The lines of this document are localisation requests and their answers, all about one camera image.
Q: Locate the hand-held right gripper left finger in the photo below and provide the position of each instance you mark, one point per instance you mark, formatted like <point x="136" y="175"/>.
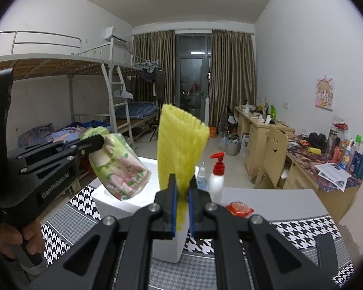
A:
<point x="174" y="211"/>

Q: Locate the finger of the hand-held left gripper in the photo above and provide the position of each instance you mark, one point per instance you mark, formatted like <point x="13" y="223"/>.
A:
<point x="90" y="143"/>

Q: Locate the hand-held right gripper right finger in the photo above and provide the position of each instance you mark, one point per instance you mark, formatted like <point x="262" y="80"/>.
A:
<point x="191" y="214"/>

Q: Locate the floral tissue pack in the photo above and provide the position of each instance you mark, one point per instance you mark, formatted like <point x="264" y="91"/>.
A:
<point x="124" y="169"/>

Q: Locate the white foam box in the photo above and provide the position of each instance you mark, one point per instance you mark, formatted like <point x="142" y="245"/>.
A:
<point x="121" y="208"/>

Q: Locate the yellow foam net sleeve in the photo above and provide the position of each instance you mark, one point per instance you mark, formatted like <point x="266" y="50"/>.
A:
<point x="178" y="139"/>

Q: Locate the person's left hand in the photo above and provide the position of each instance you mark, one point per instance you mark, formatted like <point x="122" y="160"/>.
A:
<point x="33" y="238"/>

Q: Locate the small clear spray bottle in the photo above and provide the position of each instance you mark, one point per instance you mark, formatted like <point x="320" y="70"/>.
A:
<point x="201" y="179"/>

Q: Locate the white bottle red pump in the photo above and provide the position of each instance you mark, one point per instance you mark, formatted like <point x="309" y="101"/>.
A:
<point x="216" y="184"/>

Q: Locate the red snack packet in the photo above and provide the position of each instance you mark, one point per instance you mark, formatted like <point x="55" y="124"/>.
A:
<point x="239" y="208"/>

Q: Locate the blue purple plaid quilt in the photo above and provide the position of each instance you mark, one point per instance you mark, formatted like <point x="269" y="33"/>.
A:
<point x="36" y="134"/>

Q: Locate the white hanging bag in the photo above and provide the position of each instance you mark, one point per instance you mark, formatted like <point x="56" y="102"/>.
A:
<point x="124" y="94"/>

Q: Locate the blue plaid bedding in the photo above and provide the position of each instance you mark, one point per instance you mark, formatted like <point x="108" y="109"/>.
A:
<point x="139" y="108"/>

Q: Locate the white bucket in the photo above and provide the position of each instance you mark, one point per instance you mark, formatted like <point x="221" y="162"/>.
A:
<point x="233" y="148"/>

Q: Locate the white metal bunk bed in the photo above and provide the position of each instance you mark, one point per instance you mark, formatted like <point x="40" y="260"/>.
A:
<point x="48" y="66"/>
<point x="130" y="70"/>

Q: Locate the orange floor item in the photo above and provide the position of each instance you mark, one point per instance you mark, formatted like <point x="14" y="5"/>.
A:
<point x="213" y="131"/>

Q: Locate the blue white carton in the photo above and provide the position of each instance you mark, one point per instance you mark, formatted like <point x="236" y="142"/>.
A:
<point x="245" y="143"/>

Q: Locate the hanging dark clothes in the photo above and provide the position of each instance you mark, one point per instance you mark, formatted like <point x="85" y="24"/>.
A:
<point x="148" y="74"/>

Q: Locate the light wooden desk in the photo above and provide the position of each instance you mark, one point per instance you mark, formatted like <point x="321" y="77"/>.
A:
<point x="299" y="175"/>
<point x="257" y="139"/>

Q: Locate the wooden chair smiley cutout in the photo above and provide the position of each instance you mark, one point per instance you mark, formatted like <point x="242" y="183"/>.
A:
<point x="275" y="154"/>

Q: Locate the houndstooth blanket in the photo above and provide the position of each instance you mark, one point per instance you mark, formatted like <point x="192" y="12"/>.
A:
<point x="296" y="232"/>

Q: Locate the brown curtain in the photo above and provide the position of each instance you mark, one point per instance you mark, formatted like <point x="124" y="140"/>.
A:
<point x="230" y="75"/>
<point x="163" y="60"/>

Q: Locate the white air conditioner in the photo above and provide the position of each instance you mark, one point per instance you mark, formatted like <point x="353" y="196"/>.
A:
<point x="115" y="33"/>

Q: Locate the glass balcony door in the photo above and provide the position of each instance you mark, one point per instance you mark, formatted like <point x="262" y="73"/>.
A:
<point x="190" y="75"/>

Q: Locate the printed desk mat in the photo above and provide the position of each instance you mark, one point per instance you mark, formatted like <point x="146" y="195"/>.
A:
<point x="305" y="160"/>

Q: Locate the green bottle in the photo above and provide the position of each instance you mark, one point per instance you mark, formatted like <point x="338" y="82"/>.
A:
<point x="273" y="111"/>

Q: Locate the small yellow object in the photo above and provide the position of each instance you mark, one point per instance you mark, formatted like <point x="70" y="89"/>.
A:
<point x="314" y="150"/>

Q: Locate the black phone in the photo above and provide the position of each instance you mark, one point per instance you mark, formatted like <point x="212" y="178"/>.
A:
<point x="326" y="256"/>

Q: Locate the printed paper leaflet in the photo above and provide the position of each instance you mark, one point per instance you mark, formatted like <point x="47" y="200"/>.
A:
<point x="332" y="175"/>

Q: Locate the steel thermos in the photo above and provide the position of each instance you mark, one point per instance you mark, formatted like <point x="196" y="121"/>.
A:
<point x="332" y="143"/>

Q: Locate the group of toiletry bottles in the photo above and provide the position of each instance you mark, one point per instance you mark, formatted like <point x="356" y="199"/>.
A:
<point x="354" y="157"/>

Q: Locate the cartoon wall poster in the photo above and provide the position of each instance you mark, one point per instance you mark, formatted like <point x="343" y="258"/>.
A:
<point x="324" y="93"/>

